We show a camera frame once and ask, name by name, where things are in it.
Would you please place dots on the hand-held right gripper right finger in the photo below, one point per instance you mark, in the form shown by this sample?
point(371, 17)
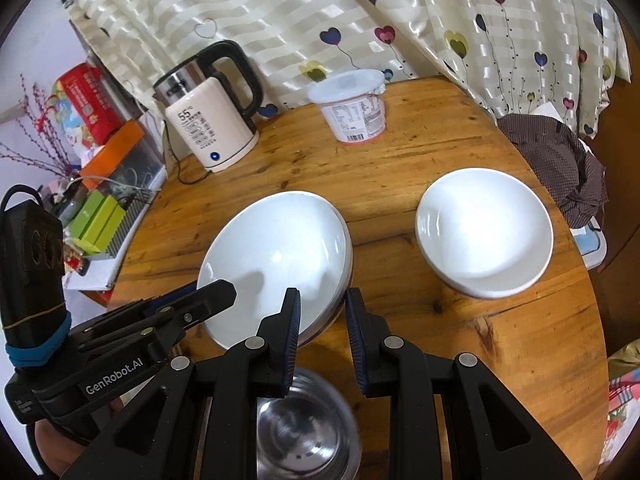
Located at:
point(356, 340)

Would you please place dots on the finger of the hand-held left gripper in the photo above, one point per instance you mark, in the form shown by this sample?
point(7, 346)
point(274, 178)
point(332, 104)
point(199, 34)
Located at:
point(172, 294)
point(210, 297)

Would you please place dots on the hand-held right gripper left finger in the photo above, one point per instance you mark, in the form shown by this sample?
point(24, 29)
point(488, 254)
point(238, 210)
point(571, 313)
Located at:
point(294, 335)

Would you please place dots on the white bowl with blue band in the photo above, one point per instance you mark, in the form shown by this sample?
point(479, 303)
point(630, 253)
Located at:
point(480, 230)
point(270, 260)

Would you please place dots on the stainless steel bowl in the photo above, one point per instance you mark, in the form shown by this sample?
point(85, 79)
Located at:
point(310, 425)

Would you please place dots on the person's left hand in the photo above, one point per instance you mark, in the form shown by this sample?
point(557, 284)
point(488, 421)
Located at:
point(55, 445)

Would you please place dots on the lime green box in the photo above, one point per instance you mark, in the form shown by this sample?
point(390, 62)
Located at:
point(107, 227)

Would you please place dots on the chevron patterned box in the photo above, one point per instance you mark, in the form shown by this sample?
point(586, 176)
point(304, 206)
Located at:
point(132, 215)

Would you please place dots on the purple bud branches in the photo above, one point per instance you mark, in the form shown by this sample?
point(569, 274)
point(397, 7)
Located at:
point(30, 152)

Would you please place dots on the clear storage box orange lid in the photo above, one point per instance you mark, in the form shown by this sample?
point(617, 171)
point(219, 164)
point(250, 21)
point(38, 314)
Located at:
point(115, 152)

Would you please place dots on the colourful cartoon printed bag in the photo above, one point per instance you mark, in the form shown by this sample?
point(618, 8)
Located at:
point(70, 130)

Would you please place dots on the cream electric kettle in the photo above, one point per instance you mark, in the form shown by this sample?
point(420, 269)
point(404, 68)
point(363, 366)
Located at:
point(215, 125)

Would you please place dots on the red canister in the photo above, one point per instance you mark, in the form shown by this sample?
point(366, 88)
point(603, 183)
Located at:
point(90, 100)

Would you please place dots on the white plastic tub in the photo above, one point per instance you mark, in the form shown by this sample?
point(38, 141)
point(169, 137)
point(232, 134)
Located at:
point(355, 115)

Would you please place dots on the blue and white container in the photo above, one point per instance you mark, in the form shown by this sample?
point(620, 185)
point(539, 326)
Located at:
point(590, 247)

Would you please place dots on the brown checked cloth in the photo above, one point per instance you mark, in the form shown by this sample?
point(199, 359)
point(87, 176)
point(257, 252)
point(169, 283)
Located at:
point(550, 160)

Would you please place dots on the colourful plaid cloth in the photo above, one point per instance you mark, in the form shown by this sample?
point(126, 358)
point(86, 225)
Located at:
point(625, 400)

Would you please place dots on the wooden cabinet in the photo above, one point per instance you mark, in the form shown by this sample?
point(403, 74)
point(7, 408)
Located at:
point(620, 185)

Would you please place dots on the cream curtain with heart print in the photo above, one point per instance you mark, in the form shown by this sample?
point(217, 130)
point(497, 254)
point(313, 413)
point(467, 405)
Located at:
point(425, 0)

